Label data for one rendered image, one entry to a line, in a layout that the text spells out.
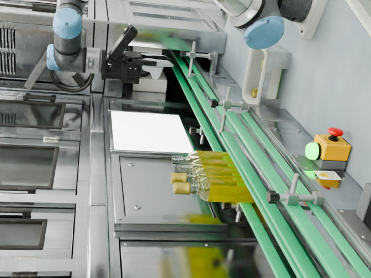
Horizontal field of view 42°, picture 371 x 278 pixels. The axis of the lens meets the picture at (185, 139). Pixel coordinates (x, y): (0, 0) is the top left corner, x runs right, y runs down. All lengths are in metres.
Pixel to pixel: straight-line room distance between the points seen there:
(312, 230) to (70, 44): 0.80
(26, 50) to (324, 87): 1.48
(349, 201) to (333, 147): 0.16
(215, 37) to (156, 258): 1.37
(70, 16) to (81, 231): 0.60
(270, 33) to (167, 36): 1.09
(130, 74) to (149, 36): 0.95
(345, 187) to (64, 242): 0.76
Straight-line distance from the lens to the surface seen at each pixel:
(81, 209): 1.52
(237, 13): 1.34
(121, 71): 1.47
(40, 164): 1.82
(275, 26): 1.36
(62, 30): 1.36
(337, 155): 1.29
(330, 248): 1.02
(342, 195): 1.19
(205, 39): 2.44
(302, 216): 1.09
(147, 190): 1.60
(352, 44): 1.35
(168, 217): 1.48
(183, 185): 1.37
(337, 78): 1.39
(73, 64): 1.44
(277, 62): 1.68
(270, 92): 1.70
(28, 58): 2.45
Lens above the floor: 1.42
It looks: 12 degrees down
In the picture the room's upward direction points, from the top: 87 degrees counter-clockwise
